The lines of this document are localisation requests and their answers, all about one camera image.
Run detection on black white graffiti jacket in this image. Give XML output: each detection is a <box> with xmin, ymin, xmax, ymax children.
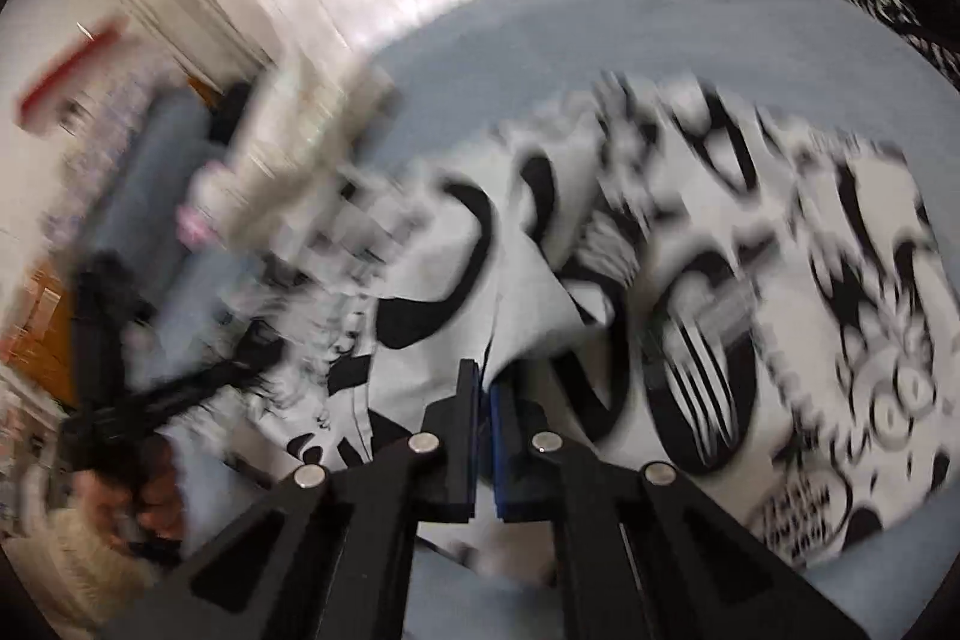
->
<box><xmin>251</xmin><ymin>74</ymin><xmax>958</xmax><ymax>567</ymax></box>

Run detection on left hand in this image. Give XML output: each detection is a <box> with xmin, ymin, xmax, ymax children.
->
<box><xmin>71</xmin><ymin>435</ymin><xmax>185</xmax><ymax>554</ymax></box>

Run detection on pink white cat plush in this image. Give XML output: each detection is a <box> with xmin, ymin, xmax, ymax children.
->
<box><xmin>176</xmin><ymin>203</ymin><xmax>218</xmax><ymax>250</ymax></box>

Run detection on black fluffy garment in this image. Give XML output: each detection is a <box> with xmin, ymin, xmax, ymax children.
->
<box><xmin>206</xmin><ymin>81</ymin><xmax>254</xmax><ymax>146</ymax></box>

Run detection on cream shiny puffer jacket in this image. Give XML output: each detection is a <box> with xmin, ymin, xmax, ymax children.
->
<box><xmin>210</xmin><ymin>50</ymin><xmax>394</xmax><ymax>248</ymax></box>

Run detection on red wall shelf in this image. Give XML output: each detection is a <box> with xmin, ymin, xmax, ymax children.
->
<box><xmin>16</xmin><ymin>16</ymin><xmax>127</xmax><ymax>136</ymax></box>

